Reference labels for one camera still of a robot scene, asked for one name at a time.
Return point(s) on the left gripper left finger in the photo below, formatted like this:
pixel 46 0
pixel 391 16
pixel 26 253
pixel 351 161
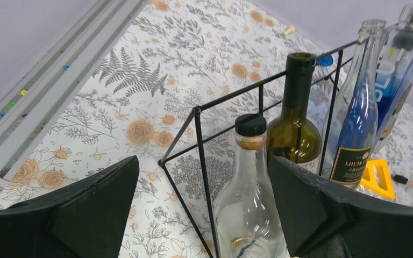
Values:
pixel 84 219

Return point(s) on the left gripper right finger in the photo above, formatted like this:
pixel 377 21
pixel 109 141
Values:
pixel 321 218

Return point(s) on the clear bottle black cap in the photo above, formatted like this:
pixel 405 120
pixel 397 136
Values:
pixel 246 218

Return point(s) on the black wire wine rack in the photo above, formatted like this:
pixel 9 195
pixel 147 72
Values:
pixel 253 125

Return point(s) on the dark green wine bottle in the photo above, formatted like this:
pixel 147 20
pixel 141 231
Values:
pixel 292 135

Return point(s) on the clear bottle black label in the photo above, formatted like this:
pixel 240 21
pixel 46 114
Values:
pixel 350 127

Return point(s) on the blue bottle cap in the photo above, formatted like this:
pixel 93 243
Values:
pixel 325 61

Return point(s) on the blue triangular bottle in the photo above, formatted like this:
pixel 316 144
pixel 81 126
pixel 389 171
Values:
pixel 394 74

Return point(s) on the yellow triangle block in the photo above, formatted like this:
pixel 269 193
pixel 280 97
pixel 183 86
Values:
pixel 377 178

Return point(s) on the pink music stand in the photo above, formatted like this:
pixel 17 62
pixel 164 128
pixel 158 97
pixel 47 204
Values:
pixel 402 180

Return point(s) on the floral table mat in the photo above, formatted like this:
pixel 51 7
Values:
pixel 175 56

